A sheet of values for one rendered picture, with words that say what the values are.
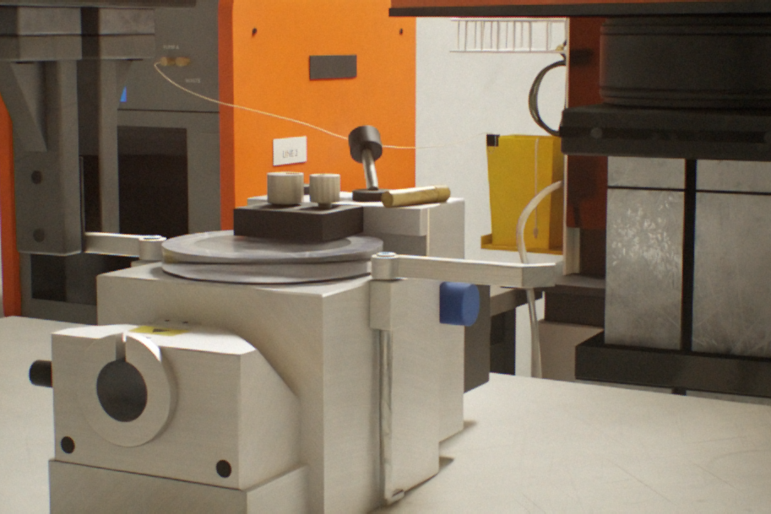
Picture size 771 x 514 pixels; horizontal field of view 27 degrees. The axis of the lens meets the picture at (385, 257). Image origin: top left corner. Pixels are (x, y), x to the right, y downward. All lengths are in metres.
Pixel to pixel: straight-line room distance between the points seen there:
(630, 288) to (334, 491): 0.50
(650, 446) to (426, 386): 0.12
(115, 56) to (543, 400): 0.28
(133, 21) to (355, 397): 0.20
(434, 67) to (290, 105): 1.76
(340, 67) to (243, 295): 1.40
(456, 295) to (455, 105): 2.96
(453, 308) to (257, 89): 1.19
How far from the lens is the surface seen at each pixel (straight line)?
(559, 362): 2.21
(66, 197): 0.66
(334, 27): 1.97
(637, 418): 0.77
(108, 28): 0.68
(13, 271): 2.02
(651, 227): 1.04
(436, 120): 3.63
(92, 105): 0.68
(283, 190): 0.65
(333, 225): 0.63
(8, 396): 0.82
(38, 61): 0.66
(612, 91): 1.04
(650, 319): 1.05
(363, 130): 0.69
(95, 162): 0.68
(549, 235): 2.29
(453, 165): 3.61
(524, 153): 2.29
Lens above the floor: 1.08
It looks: 8 degrees down
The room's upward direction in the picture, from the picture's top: straight up
